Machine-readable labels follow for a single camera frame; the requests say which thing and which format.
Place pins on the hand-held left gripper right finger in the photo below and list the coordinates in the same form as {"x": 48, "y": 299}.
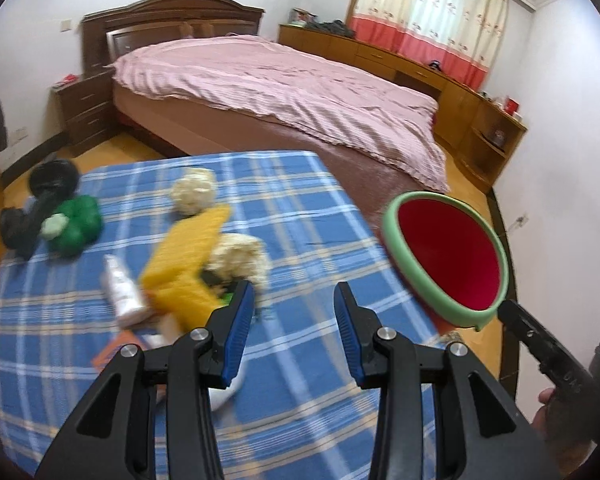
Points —
{"x": 345, "y": 330}

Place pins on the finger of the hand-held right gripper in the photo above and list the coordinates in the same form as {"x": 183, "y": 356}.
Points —
{"x": 540, "y": 347}

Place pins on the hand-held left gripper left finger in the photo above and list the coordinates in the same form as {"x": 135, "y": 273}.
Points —
{"x": 240, "y": 330}

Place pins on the white paper ball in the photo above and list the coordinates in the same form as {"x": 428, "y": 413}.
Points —
{"x": 240, "y": 257}
{"x": 195, "y": 192}

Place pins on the red bowl with green rim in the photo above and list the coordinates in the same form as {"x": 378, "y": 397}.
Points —
{"x": 445, "y": 250}

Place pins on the person's right hand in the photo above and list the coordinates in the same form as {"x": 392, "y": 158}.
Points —
{"x": 545, "y": 396}

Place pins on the yellow cracker packet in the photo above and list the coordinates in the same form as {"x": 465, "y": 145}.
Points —
{"x": 185, "y": 255}

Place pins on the white plastic tube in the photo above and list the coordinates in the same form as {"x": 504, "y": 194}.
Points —
{"x": 122, "y": 290}

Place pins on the orange flat wrapper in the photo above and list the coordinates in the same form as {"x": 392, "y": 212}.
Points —
{"x": 112, "y": 352}

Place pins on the blue plaid cloth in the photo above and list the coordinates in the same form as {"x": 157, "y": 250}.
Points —
{"x": 305, "y": 200}

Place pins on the green and white lumpy toy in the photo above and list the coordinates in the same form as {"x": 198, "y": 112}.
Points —
{"x": 80, "y": 225}

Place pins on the black dumbbell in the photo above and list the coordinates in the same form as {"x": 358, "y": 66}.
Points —
{"x": 55, "y": 177}

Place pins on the small red box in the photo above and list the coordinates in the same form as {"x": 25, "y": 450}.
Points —
{"x": 510, "y": 106}

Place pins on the pink striped bedspread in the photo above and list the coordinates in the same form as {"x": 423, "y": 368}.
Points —
{"x": 280, "y": 85}

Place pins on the dark wooden nightstand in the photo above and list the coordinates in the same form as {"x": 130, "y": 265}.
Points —
{"x": 85, "y": 110}

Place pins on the long wooden sideboard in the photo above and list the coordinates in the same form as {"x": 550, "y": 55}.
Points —
{"x": 380, "y": 55}

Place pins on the small black item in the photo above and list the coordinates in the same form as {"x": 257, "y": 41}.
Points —
{"x": 435, "y": 65}

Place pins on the dark clothing pile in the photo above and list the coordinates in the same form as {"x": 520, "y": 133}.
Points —
{"x": 336, "y": 27}

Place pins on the colourful box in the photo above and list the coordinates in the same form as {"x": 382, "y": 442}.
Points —
{"x": 302, "y": 16}

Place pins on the dark wooden bed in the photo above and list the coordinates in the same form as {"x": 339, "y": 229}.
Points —
{"x": 180, "y": 10}

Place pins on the floral curtain with red hem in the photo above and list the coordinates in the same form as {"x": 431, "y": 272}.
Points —
{"x": 430, "y": 10}

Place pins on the white wall socket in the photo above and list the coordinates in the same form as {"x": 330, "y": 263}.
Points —
{"x": 66, "y": 25}

